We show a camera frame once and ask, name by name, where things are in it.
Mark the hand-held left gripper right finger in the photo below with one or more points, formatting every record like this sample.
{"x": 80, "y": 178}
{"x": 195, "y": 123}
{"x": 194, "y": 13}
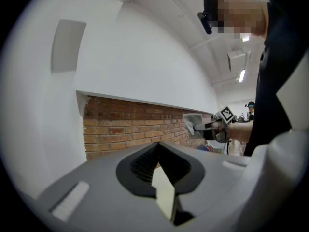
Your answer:
{"x": 212, "y": 178}

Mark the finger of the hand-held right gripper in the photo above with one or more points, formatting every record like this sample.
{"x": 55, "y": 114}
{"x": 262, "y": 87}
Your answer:
{"x": 204, "y": 126}

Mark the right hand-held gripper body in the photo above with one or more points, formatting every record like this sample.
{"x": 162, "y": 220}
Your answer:
{"x": 217, "y": 133}

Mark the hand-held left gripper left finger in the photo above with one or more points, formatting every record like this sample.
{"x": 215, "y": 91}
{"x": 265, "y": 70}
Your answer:
{"x": 96, "y": 190}

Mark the ceiling light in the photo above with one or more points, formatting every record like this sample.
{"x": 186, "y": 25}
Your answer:
{"x": 242, "y": 76}

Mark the person's right forearm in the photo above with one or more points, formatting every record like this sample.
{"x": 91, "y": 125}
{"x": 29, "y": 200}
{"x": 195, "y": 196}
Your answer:
{"x": 240, "y": 132}

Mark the white ceiling box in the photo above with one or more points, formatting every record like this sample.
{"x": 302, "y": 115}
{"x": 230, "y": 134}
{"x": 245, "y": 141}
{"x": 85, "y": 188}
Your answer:
{"x": 236, "y": 60}

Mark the grey cloth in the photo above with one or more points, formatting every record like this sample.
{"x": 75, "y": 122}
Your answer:
{"x": 192, "y": 121}

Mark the black head-worn camera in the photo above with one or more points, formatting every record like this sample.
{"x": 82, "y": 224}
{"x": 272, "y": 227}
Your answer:
{"x": 205, "y": 23}

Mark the person's black shirt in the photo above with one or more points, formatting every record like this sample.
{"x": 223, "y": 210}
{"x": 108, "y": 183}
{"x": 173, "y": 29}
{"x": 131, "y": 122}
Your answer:
{"x": 272, "y": 81}

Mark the person's head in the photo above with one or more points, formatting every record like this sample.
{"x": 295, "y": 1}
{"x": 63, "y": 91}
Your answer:
{"x": 241, "y": 11}

